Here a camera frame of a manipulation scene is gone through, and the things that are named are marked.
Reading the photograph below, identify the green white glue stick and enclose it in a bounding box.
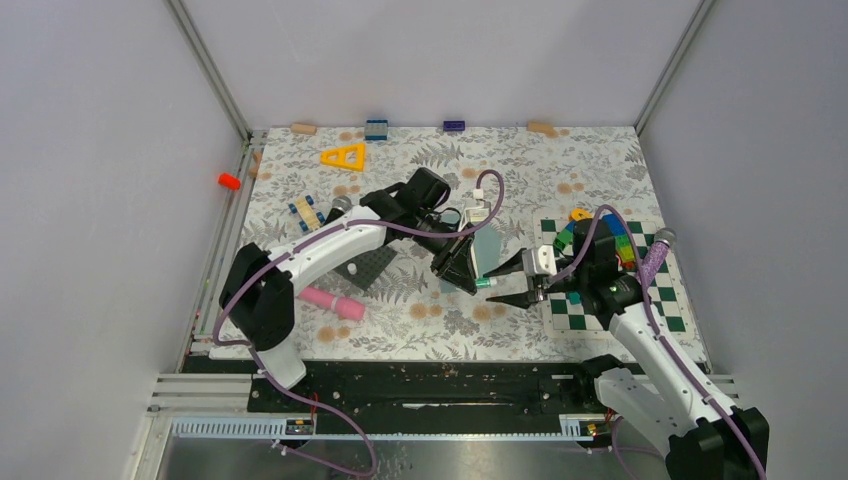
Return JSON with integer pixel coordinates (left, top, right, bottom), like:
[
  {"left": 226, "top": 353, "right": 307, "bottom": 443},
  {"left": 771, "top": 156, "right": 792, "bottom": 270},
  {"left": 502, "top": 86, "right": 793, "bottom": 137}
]
[{"left": 475, "top": 278, "right": 497, "bottom": 288}]

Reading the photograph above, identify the grey lego baseplate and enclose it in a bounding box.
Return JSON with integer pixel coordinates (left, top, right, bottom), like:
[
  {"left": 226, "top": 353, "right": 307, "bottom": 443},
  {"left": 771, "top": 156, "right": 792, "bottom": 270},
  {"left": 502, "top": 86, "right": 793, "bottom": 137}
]
[{"left": 334, "top": 246, "right": 398, "bottom": 291}]

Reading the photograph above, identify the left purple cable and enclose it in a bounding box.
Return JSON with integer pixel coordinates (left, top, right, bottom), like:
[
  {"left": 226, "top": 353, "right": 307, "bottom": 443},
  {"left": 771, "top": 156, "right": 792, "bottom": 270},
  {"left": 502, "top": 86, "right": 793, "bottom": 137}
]
[{"left": 211, "top": 169, "right": 506, "bottom": 480}]

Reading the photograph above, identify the blue lego brick stack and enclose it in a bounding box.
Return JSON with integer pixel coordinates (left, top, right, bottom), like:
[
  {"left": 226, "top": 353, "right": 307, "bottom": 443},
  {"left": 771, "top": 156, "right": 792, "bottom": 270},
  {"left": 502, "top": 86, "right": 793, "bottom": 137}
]
[{"left": 363, "top": 119, "right": 389, "bottom": 141}]

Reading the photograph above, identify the yellow triangle toy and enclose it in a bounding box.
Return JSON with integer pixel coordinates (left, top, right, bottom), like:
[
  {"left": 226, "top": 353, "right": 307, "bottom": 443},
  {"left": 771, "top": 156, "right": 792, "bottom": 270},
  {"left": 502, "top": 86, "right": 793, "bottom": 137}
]
[{"left": 320, "top": 143, "right": 366, "bottom": 172}]

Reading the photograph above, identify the right wooden cylinder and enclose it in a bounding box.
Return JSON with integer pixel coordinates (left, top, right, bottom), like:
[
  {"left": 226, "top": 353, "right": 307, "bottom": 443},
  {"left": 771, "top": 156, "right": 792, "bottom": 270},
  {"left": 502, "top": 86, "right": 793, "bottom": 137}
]
[{"left": 526, "top": 121, "right": 559, "bottom": 138}]

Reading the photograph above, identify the light blue envelope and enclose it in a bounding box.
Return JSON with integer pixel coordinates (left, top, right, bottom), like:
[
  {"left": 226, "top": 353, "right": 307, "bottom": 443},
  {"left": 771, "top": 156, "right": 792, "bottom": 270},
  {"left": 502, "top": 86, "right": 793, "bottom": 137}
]
[{"left": 440, "top": 211, "right": 502, "bottom": 294}]

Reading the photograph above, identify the rainbow lego brick stack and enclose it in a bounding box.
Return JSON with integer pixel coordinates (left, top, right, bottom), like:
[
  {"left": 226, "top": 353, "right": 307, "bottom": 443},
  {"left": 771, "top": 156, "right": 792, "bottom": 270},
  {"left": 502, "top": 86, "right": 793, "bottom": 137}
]
[{"left": 602, "top": 214, "right": 636, "bottom": 271}]

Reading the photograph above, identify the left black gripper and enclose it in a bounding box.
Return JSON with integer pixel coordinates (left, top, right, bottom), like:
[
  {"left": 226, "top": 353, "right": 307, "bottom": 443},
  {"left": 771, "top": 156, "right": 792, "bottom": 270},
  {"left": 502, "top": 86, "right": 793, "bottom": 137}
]
[{"left": 412, "top": 209, "right": 478, "bottom": 295}]

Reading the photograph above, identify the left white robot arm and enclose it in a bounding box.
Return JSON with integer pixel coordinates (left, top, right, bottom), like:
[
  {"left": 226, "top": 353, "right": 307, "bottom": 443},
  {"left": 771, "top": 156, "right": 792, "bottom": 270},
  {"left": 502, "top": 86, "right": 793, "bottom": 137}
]
[{"left": 213, "top": 167, "right": 478, "bottom": 411}]

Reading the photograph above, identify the green white chessboard mat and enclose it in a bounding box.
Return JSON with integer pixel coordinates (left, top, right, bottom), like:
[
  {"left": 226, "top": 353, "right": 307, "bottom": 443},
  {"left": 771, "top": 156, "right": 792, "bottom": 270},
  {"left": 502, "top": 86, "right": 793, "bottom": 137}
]
[{"left": 536, "top": 216, "right": 695, "bottom": 342}]

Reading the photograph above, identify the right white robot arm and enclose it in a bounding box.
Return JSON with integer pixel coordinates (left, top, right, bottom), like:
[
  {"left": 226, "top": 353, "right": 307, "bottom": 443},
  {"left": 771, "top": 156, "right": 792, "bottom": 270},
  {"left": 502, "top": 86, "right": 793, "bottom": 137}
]
[{"left": 488, "top": 218, "right": 770, "bottom": 479}]

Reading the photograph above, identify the floral table mat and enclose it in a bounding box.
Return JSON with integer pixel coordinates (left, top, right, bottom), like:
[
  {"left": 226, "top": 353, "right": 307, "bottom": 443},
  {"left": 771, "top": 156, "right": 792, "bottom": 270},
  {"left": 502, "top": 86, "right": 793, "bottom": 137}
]
[{"left": 241, "top": 127, "right": 660, "bottom": 363}]

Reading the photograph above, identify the dark purple lego brick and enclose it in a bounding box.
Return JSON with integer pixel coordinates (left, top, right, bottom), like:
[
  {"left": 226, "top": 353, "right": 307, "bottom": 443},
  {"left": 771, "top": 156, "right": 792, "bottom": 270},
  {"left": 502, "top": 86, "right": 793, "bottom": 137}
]
[{"left": 442, "top": 120, "right": 466, "bottom": 132}]

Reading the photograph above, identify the wooden cylinder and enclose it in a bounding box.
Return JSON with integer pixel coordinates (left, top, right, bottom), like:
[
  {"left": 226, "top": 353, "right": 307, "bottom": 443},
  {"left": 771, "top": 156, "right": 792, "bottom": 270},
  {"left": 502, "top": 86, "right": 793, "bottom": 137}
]
[
  {"left": 526, "top": 121, "right": 559, "bottom": 138},
  {"left": 290, "top": 123, "right": 318, "bottom": 136}
]

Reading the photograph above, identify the left wooden cylinder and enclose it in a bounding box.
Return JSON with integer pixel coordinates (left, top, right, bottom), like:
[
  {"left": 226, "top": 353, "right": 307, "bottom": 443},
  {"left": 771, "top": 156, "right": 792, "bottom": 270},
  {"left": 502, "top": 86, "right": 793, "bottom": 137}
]
[{"left": 290, "top": 123, "right": 318, "bottom": 136}]

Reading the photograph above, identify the orange red cap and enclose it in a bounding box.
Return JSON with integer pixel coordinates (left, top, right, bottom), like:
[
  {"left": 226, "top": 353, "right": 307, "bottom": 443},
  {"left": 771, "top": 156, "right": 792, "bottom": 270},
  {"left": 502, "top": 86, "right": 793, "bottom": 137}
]
[{"left": 217, "top": 173, "right": 242, "bottom": 191}]

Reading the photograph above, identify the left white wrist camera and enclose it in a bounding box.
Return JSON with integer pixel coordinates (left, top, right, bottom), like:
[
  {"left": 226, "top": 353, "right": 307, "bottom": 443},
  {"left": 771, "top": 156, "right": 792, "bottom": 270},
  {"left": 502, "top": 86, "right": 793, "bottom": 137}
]
[{"left": 460, "top": 188, "right": 491, "bottom": 228}]

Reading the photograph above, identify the wooden toy car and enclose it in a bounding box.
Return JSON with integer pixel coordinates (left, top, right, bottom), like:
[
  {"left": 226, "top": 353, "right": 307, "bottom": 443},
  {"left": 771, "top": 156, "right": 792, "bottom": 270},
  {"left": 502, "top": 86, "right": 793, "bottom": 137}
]
[{"left": 288, "top": 195, "right": 325, "bottom": 233}]

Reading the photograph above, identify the blue green lego block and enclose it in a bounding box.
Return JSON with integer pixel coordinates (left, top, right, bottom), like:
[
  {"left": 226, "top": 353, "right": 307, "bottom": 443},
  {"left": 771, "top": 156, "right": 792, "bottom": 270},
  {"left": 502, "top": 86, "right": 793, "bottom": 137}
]
[{"left": 552, "top": 221, "right": 576, "bottom": 254}]

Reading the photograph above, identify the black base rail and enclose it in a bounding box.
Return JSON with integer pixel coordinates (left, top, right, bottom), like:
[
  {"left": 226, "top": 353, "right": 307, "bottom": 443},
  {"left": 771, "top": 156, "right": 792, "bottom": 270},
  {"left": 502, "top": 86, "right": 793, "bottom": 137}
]
[{"left": 246, "top": 357, "right": 670, "bottom": 435}]

